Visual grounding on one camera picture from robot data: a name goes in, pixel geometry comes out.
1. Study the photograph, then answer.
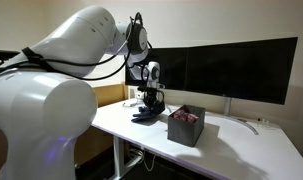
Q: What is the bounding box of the dark grey fabric box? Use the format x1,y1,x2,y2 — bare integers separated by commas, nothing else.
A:
167,105,205,147

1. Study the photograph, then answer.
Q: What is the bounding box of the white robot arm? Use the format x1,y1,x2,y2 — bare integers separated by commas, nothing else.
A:
0,6,151,180

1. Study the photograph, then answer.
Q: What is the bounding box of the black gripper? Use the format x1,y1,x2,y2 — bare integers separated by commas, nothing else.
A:
143,87,165,113

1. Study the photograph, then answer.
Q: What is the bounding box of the dark blue towel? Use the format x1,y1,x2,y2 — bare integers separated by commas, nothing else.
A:
132,107,164,122

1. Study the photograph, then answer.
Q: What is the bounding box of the wooden side panel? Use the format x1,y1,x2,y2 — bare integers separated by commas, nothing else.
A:
75,84,127,166

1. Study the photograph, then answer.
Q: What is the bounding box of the pink red patterned cloth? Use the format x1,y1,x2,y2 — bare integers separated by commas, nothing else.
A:
173,110,199,123

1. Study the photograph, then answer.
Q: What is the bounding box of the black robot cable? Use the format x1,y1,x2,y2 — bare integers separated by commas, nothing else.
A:
0,12,153,81

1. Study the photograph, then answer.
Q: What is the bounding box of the silver curved monitor stand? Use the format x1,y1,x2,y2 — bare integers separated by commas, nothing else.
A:
211,97,258,135

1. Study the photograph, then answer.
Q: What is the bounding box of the left black monitor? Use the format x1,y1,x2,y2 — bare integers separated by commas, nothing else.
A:
185,37,298,104

